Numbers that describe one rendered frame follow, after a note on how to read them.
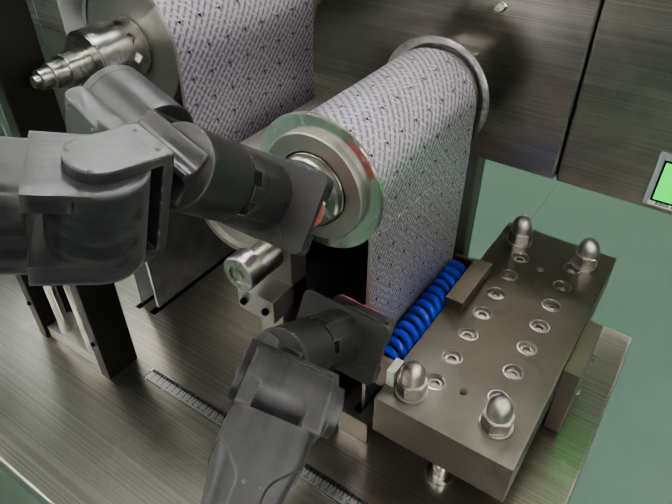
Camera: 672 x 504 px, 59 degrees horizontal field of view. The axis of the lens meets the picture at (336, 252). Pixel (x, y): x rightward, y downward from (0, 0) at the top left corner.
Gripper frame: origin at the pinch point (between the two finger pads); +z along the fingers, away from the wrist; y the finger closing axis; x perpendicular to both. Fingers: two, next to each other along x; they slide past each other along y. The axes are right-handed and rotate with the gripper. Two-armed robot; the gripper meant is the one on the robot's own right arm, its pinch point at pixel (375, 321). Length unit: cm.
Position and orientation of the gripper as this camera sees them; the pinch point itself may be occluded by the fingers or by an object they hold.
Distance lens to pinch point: 69.2
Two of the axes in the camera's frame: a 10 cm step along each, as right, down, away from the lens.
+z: 4.8, -0.7, 8.7
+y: 8.3, 3.5, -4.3
